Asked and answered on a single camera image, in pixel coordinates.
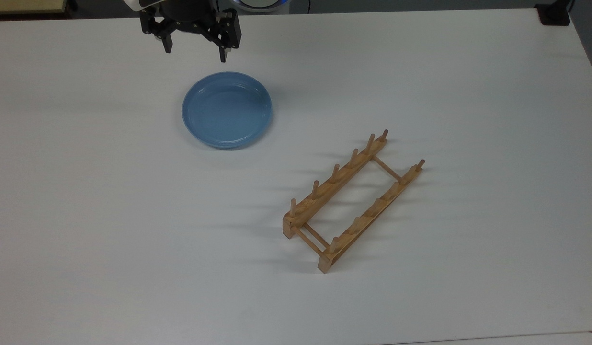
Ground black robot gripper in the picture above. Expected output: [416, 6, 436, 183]
[140, 0, 242, 63]

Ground black table clamp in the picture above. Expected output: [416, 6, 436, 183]
[535, 0, 575, 26]

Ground beige wooden board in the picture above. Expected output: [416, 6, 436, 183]
[0, 0, 68, 16]

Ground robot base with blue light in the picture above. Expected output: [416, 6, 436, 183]
[233, 0, 291, 13]

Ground wooden plate rack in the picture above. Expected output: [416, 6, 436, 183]
[282, 129, 426, 274]

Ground blue round plate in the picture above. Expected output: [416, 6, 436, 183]
[182, 71, 273, 150]

